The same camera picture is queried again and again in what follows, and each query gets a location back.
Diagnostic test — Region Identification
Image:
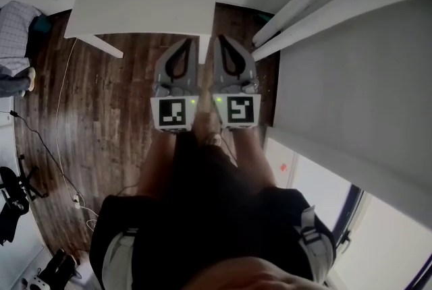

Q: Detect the window handle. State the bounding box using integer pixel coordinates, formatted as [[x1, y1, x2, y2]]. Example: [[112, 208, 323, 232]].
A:
[[338, 230, 352, 254]]

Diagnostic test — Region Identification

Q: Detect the dark teal seat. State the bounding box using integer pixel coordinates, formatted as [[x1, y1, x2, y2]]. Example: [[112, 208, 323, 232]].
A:
[[33, 15, 52, 34]]

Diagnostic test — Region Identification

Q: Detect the person's left forearm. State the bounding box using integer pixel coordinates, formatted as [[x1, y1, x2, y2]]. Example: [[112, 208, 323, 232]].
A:
[[136, 129, 180, 198]]

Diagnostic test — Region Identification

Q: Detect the person's black shirt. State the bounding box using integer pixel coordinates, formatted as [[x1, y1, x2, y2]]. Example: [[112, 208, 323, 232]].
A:
[[89, 130, 338, 290]]

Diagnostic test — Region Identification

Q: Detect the white round device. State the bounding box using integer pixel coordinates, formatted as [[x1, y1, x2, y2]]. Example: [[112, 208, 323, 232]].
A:
[[22, 277, 48, 290]]

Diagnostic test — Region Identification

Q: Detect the grey harness strap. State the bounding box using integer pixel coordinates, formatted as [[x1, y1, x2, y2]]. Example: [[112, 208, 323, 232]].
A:
[[293, 206, 335, 286], [102, 227, 139, 290]]

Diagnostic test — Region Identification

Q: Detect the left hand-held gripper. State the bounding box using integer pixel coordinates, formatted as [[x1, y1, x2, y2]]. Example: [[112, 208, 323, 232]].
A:
[[151, 38, 200, 133]]

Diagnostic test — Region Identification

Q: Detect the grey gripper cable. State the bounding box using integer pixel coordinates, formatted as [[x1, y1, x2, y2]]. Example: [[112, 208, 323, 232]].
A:
[[219, 128, 239, 168]]

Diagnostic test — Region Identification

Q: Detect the black office chair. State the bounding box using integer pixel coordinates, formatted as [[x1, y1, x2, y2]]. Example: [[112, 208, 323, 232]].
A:
[[0, 153, 47, 205]]

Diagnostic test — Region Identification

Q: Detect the white table leg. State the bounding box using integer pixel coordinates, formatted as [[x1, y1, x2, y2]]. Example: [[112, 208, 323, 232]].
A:
[[82, 34, 124, 59], [198, 34, 211, 64]]

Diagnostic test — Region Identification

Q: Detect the white floor cable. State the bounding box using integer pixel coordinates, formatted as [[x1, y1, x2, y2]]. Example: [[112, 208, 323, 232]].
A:
[[55, 38, 101, 232]]

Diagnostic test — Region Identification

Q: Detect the black floor cable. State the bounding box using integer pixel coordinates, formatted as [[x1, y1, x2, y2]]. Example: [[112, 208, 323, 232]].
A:
[[9, 109, 139, 197]]

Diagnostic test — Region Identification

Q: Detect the person's right forearm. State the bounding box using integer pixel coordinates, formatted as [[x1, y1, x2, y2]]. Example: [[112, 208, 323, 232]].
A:
[[232, 127, 278, 189]]

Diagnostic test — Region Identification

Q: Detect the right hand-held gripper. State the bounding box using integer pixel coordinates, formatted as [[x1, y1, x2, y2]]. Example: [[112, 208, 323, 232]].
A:
[[212, 34, 263, 132]]

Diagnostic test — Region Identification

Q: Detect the black jacket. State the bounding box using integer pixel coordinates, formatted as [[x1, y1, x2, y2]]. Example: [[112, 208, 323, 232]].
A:
[[0, 194, 30, 245]]

